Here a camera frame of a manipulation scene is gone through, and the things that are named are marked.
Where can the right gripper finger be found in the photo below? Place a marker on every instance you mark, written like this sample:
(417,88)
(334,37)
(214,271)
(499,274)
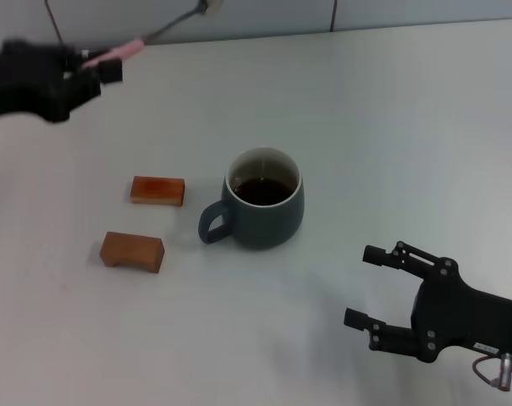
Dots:
(357,318)
(376,254)

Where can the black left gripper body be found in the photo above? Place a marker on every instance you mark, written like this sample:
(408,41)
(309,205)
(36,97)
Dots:
(27,80)

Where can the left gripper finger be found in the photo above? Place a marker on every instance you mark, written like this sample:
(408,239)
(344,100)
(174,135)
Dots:
(111,72)
(75,55)

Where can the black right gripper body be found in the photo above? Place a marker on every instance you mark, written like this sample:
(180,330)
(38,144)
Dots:
(458,313)

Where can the grey ceramic cup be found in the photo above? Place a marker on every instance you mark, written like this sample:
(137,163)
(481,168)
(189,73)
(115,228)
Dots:
(264,224)

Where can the flat wooden block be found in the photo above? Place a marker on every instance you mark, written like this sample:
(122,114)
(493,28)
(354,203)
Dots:
(158,190)

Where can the dark coffee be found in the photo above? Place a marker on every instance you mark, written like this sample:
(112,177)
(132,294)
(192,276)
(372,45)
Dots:
(264,192)

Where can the arched wooden block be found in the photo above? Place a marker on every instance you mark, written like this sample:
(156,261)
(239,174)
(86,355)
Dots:
(133,249)

